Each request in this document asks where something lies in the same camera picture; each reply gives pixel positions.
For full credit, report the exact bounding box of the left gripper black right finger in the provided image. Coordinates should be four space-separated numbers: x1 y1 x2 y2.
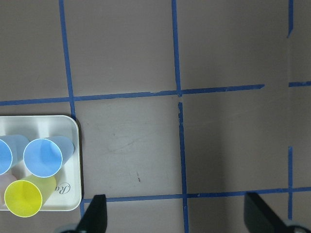
244 192 291 233

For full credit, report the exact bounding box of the blue cup near tray corner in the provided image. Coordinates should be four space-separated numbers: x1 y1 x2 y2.
23 136 74 178

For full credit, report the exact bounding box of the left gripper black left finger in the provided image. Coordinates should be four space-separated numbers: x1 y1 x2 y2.
75 194 107 233

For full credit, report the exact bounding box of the yellow cup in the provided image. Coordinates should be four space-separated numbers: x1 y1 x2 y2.
4 175 56 217

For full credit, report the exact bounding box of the cream plastic tray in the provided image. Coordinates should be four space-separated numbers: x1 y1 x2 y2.
0 115 82 212

